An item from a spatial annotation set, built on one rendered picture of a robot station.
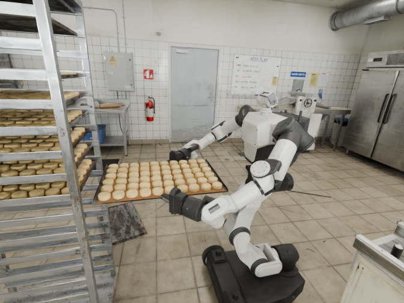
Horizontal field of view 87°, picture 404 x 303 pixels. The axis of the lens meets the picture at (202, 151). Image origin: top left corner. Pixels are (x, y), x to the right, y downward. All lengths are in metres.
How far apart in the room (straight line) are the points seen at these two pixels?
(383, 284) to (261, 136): 0.76
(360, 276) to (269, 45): 4.74
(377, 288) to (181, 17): 4.66
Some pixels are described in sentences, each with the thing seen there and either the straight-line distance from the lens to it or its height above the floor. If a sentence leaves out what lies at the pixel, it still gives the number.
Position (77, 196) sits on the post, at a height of 1.07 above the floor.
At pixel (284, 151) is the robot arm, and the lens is 0.94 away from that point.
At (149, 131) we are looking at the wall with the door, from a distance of 4.91.
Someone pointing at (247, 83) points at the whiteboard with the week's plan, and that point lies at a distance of 5.16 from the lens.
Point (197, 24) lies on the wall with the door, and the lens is 4.91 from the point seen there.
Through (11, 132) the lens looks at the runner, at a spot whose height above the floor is 1.32.
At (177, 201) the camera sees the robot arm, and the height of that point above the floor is 1.03.
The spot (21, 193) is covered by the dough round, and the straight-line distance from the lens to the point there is 1.10.
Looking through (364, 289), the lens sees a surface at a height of 0.71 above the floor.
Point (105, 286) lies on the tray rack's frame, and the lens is 1.83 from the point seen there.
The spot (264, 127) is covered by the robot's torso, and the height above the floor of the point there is 1.29.
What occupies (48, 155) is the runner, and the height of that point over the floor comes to 1.23.
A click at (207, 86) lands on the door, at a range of 4.92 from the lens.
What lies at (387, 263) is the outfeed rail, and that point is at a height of 0.88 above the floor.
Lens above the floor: 1.53
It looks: 20 degrees down
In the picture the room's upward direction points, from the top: 3 degrees clockwise
